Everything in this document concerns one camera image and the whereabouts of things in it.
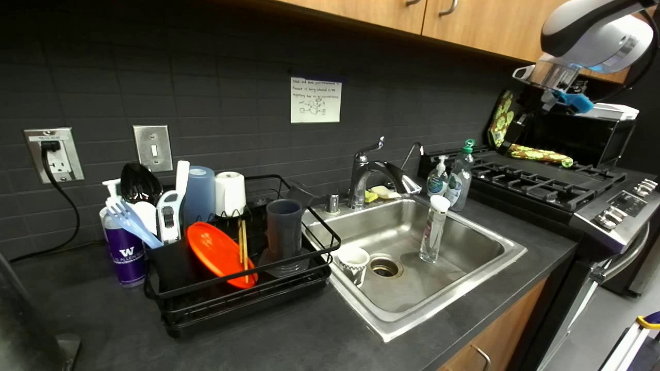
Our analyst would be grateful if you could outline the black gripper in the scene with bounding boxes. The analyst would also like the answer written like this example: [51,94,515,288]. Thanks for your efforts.
[511,62,572,112]

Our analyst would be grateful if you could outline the clear pump soap bottle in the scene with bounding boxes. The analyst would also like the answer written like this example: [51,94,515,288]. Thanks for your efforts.
[423,154,455,206]

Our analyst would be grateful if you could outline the dish soap bottle green cap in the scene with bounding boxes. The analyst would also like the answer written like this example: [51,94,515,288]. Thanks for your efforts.
[450,138,479,213]

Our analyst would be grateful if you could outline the clear plastic bottle white cap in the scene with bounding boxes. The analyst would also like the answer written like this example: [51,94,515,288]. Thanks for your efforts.
[419,193,451,266]

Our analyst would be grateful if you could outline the large chrome faucet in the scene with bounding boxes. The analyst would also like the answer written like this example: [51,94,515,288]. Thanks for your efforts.
[349,133,423,209]

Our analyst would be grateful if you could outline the green patterned oven mitt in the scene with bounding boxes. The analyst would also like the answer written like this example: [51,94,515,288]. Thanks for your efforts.
[485,88,522,152]

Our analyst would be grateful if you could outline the yellow cloth on stove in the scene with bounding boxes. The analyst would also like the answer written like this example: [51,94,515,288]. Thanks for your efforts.
[505,141,578,171]

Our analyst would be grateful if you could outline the black countertop oven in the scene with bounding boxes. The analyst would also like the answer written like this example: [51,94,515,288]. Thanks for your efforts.
[514,100,643,171]

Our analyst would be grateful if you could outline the stainless gas stove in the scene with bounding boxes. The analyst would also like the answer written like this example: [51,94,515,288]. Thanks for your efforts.
[470,150,660,371]

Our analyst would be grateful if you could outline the stainless steel sink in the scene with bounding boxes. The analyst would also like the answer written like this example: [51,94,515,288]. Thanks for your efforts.
[301,193,530,344]

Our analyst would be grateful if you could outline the yellow sponge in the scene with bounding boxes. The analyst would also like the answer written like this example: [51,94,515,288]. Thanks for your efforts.
[364,184,402,206]

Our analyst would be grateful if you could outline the white paper note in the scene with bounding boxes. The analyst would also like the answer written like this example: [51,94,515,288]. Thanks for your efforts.
[289,73,345,125]

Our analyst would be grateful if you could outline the wooden base cabinets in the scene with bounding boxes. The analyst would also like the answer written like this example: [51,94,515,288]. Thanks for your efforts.
[439,276,552,371]

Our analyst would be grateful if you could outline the white cup in sink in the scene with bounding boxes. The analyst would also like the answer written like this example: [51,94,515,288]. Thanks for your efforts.
[337,246,372,287]

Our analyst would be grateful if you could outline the grey plastic cup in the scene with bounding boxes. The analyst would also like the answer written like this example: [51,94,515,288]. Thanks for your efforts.
[267,196,306,264]

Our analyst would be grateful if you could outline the white cylindrical cup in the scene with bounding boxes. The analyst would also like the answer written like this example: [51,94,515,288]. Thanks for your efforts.
[215,169,247,218]

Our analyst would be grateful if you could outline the wooden chopstick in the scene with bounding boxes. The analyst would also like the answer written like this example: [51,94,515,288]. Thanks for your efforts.
[241,216,251,272]
[235,216,245,272]

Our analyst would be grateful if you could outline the blue translucent container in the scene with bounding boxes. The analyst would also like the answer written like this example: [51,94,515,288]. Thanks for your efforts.
[182,163,219,226]

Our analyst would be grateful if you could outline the orange plate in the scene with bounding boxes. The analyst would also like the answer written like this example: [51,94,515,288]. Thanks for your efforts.
[183,218,260,290]

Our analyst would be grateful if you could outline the white handheld thermometer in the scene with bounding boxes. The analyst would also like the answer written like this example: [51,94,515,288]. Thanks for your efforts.
[155,159,191,243]

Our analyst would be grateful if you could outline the black ladle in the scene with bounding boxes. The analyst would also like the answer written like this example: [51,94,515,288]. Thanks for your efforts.
[120,161,162,204]

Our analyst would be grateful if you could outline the light blue plastic fork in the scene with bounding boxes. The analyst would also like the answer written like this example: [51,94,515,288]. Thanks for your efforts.
[105,193,166,249]

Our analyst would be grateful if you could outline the white pump dispenser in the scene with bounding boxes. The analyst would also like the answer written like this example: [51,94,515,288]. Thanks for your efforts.
[99,175,125,228]

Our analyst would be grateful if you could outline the purple tumbler white W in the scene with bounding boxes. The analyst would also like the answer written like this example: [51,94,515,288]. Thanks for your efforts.
[101,218,148,288]

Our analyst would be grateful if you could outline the black angular stand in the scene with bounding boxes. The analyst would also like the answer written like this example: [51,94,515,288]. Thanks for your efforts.
[0,249,82,371]

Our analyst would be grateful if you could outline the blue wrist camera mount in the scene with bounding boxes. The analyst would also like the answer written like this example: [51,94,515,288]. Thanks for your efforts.
[550,86,598,116]

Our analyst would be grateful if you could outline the wooden wall cabinets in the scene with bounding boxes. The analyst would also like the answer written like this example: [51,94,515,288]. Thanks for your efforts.
[276,0,636,86]

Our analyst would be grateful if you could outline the black wire dish rack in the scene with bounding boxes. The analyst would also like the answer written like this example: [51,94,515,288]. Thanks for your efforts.
[143,171,345,337]

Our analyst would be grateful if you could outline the steel light switch plate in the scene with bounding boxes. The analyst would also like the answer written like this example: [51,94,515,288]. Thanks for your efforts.
[132,123,175,172]

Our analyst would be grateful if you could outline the steel wall power outlet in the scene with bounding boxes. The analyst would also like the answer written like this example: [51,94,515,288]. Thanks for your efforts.
[24,125,86,185]

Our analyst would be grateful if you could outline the black power cable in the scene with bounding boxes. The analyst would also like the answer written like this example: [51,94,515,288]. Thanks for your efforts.
[8,138,82,264]

